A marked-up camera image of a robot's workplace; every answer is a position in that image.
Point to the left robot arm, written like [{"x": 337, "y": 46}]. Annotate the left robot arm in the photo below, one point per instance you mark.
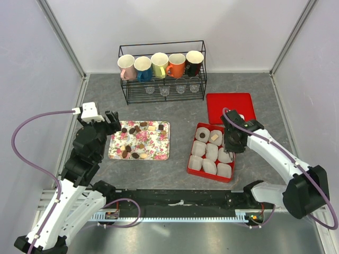
[{"x": 61, "y": 222}]

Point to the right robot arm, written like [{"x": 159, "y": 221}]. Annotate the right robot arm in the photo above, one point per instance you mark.
[{"x": 305, "y": 188}]

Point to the orange mug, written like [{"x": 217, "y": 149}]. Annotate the orange mug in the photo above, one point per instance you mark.
[{"x": 176, "y": 65}]

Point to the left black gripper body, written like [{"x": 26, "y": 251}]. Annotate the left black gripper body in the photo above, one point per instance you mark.
[{"x": 104, "y": 128}]

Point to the blue mug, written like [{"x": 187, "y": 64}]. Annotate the blue mug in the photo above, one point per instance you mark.
[{"x": 143, "y": 66}]

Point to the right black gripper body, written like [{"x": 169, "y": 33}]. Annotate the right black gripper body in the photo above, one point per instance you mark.
[{"x": 230, "y": 144}]

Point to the yellow-green mug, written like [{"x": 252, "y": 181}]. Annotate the yellow-green mug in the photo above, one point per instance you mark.
[{"x": 159, "y": 64}]

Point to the floral serving tray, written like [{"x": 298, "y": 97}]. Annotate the floral serving tray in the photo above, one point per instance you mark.
[{"x": 133, "y": 133}]

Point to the red box lid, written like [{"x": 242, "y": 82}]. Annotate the red box lid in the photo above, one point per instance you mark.
[{"x": 241, "y": 102}]

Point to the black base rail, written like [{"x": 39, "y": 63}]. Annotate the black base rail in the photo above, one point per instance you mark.
[{"x": 182, "y": 203}]

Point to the pink mug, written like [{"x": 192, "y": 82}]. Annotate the pink mug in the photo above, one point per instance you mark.
[{"x": 126, "y": 66}]

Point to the black and red mug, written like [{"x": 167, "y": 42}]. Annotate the black and red mug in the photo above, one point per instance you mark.
[{"x": 193, "y": 63}]

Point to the black wire mug rack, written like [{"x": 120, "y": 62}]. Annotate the black wire mug rack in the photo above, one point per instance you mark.
[{"x": 134, "y": 91}]

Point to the red chocolate box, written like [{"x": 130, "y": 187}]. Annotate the red chocolate box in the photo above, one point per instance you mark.
[{"x": 207, "y": 158}]

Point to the clear glass cup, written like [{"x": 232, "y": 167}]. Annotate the clear glass cup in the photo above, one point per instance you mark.
[
  {"x": 180, "y": 89},
  {"x": 164, "y": 90},
  {"x": 150, "y": 89},
  {"x": 194, "y": 88}
]

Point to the dark flower-shaped chocolate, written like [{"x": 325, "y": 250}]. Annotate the dark flower-shaped chocolate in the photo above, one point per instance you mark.
[{"x": 202, "y": 136}]

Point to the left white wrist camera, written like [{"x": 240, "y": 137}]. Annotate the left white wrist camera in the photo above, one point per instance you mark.
[{"x": 89, "y": 112}]

